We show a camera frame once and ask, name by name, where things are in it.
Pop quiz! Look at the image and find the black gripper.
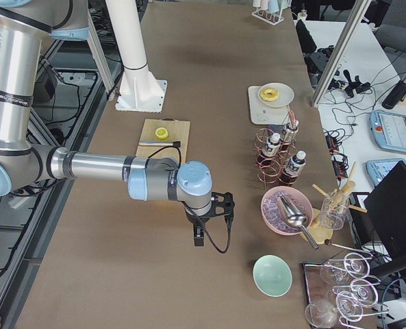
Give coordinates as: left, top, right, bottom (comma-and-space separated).
184, 192, 234, 246

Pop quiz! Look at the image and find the tea bottle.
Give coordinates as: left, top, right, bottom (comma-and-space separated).
281, 120, 299, 144
279, 151, 306, 186
260, 133, 281, 165

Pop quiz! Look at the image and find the white robot base pillar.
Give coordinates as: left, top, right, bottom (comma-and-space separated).
106, 0, 167, 113

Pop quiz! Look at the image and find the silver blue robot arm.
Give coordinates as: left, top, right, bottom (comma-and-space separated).
0, 1, 234, 246

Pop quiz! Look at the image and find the white rabbit tray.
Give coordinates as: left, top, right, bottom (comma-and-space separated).
248, 82, 294, 125

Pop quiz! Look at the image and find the dark rectangular tray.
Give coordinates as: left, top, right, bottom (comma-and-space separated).
303, 263, 378, 328

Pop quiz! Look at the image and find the mint green bowl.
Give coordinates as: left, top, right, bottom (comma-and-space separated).
253, 255, 292, 297

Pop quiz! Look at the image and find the pink ice bowl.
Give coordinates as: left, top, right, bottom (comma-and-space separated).
261, 186, 313, 236

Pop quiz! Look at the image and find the steel ice scoop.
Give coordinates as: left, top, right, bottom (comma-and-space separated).
277, 195, 319, 250

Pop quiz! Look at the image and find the steel muddler rod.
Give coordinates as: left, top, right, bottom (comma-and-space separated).
138, 141, 174, 147

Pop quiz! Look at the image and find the half lemon slice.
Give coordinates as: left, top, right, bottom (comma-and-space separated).
155, 127, 169, 140

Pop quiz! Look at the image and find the glass mug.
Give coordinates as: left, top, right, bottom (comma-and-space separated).
318, 192, 348, 230

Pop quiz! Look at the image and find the wooden mug tree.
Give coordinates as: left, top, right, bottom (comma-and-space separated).
310, 162, 367, 245

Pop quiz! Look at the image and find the glazed donut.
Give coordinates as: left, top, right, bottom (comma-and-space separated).
259, 87, 279, 102

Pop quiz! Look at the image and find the white round plate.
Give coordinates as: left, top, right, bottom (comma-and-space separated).
257, 82, 294, 108

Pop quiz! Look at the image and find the wine glass rack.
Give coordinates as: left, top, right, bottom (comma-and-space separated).
302, 252, 389, 328

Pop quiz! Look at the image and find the blue teach pendant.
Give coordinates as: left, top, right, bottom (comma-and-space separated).
370, 110, 406, 154
365, 158, 406, 186

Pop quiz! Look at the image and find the black monitor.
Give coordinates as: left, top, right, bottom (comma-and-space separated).
365, 161, 406, 279

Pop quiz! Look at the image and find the black water bottle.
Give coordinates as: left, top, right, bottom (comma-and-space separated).
381, 75, 406, 110

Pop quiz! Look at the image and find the copper wire bottle rack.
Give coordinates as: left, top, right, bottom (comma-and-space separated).
254, 110, 299, 188

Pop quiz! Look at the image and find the white wire cup rack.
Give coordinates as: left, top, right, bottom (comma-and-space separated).
252, 0, 284, 25

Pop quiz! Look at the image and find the aluminium frame post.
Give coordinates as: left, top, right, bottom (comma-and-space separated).
310, 0, 371, 108

